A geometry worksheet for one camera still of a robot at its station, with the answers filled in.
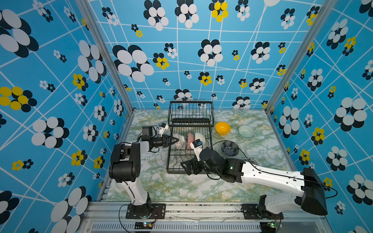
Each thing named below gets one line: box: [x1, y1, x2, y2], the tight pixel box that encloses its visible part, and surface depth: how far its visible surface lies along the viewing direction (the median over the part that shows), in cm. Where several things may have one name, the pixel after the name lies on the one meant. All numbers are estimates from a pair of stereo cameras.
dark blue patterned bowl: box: [220, 140, 240, 157], surface depth 96 cm
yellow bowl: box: [215, 121, 232, 136], surface depth 107 cm
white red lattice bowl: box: [172, 133, 186, 150], surface depth 90 cm
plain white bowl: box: [194, 132, 206, 145], surface depth 93 cm
